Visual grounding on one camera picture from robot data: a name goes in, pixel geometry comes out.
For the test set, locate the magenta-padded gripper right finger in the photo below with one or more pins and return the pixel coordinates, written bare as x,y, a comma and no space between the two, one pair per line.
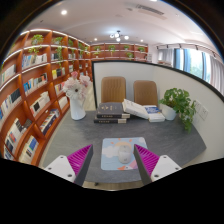
166,166

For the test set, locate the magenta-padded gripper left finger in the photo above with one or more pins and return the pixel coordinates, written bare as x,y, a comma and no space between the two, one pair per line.
60,166

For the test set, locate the white computer mouse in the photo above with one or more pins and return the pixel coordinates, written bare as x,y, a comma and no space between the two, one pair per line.
124,155

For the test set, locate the cloud and sun mouse pad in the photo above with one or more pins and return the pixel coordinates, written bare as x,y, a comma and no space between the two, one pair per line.
109,153

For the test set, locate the white book with blue cover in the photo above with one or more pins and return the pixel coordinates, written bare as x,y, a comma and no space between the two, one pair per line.
155,115

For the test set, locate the white jug vase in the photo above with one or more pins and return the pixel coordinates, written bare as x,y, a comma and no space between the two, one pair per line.
77,110

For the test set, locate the green plant in white pot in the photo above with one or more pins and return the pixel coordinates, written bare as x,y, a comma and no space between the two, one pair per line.
176,101

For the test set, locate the thick white book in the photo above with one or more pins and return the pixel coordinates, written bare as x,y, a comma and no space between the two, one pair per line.
135,108

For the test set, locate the brown upholstered chair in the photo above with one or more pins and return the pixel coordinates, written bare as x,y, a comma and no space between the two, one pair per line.
145,92
113,89

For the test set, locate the orange wooden bookshelf unit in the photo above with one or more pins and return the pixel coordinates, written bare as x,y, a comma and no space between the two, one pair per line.
30,93

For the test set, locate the pink and white flower bouquet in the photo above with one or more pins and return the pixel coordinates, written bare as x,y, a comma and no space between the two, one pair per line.
76,86

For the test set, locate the ceiling lights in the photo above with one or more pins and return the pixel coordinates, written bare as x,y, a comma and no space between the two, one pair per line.
117,34

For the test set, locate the ceiling air vent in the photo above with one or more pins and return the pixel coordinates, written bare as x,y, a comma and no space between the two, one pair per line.
150,10

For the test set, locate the white wall socket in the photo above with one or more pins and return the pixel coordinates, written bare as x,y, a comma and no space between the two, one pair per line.
202,111

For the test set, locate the window with dark frame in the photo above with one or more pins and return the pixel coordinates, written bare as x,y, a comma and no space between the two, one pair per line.
193,63

